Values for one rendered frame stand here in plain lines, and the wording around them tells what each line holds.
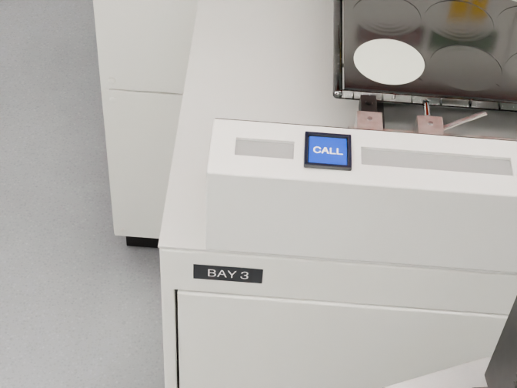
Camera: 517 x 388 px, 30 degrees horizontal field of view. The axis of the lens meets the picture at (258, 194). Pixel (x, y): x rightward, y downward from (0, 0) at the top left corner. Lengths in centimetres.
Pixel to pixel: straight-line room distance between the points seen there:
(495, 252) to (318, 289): 23
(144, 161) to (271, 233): 86
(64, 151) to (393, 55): 130
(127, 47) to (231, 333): 67
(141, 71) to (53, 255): 62
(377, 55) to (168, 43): 53
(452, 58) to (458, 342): 40
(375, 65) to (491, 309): 37
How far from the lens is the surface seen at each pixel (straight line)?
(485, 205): 116
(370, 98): 131
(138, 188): 208
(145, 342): 213
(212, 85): 144
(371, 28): 145
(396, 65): 138
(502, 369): 105
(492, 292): 129
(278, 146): 116
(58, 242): 232
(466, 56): 143
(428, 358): 140
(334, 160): 114
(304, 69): 148
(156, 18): 177
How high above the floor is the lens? 176
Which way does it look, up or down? 47 degrees down
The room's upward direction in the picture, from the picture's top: 4 degrees clockwise
